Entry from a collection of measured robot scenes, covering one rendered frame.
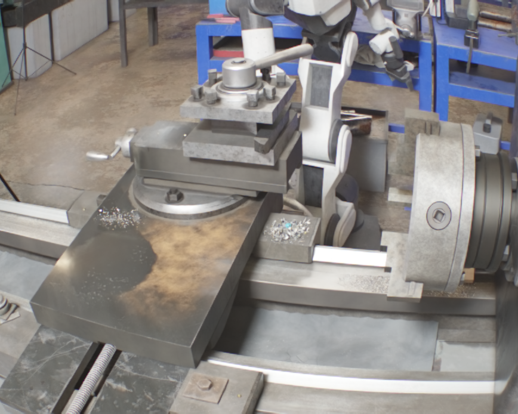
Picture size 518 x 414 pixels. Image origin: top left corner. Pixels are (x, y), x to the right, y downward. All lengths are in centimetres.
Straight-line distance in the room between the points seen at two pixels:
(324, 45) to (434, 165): 130
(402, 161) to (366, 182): 219
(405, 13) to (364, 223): 90
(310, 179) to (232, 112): 110
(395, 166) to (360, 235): 160
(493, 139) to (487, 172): 212
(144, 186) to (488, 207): 71
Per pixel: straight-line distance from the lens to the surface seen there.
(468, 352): 120
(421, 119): 81
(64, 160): 365
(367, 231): 246
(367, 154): 296
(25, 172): 366
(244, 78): 111
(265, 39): 173
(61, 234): 137
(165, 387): 91
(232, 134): 114
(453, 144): 81
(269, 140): 107
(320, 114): 204
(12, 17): 543
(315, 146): 205
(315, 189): 216
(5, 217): 151
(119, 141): 129
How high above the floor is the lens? 156
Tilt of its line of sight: 31 degrees down
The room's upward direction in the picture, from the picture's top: 3 degrees counter-clockwise
